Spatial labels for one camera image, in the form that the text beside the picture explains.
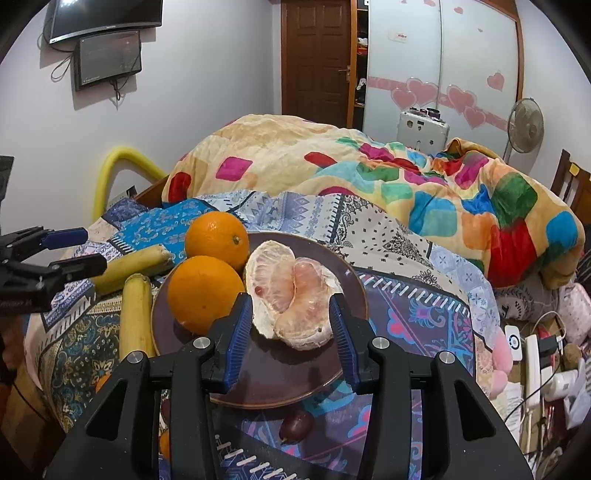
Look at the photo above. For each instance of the small black wall screen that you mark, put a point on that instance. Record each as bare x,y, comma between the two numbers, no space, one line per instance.
108,57

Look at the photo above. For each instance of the yellow banana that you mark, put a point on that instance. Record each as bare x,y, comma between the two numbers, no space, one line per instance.
136,314
129,270

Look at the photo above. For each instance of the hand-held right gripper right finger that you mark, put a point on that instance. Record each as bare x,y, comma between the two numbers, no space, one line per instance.
342,332

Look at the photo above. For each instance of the small tangerine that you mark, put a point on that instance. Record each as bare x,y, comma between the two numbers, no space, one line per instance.
104,383
165,445

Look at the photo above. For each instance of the colourful checked blanket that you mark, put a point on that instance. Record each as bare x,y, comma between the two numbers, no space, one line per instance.
286,147

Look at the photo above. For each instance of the white wardrobe door pink hearts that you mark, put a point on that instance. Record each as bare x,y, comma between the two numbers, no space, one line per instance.
461,55

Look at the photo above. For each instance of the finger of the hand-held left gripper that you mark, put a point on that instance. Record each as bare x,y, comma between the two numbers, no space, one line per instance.
67,237
78,267

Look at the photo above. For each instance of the wooden chair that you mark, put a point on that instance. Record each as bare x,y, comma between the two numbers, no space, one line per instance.
570,180

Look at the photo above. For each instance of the peeled pomelo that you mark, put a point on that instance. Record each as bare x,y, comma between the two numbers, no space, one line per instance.
286,295

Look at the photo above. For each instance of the dark red grape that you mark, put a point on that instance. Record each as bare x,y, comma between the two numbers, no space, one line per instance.
295,427

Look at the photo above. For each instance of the yellow foam tube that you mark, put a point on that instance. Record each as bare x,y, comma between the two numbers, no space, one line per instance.
115,159

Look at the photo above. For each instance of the brown wooden door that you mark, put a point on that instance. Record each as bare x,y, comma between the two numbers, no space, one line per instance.
316,60

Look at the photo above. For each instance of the pink pillow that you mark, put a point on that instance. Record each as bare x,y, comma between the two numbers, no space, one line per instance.
577,314

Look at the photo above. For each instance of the open wardrobe shelf with clothes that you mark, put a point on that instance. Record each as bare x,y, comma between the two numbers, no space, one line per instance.
361,55

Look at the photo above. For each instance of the white hard case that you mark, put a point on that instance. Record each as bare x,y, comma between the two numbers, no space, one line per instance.
422,131

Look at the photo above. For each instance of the patterned patchwork bedsheet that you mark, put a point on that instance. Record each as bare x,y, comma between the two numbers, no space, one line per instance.
406,277

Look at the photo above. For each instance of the black wall television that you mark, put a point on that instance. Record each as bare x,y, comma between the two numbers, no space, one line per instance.
106,16

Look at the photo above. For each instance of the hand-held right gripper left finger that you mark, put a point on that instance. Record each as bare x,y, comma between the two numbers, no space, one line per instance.
240,332

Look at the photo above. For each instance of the large orange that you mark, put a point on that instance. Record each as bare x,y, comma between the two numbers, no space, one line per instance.
203,290
214,237

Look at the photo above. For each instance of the pink plush toy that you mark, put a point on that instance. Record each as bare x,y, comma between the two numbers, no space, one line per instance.
496,364

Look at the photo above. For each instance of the white power strip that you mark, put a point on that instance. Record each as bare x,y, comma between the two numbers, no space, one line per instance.
533,369

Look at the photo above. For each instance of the brown round plate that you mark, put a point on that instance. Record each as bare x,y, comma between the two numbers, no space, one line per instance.
277,369

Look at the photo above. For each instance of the white round-button device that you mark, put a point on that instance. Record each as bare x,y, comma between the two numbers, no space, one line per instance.
512,344

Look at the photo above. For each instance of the standing fan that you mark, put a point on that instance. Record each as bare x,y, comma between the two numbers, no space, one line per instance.
526,124

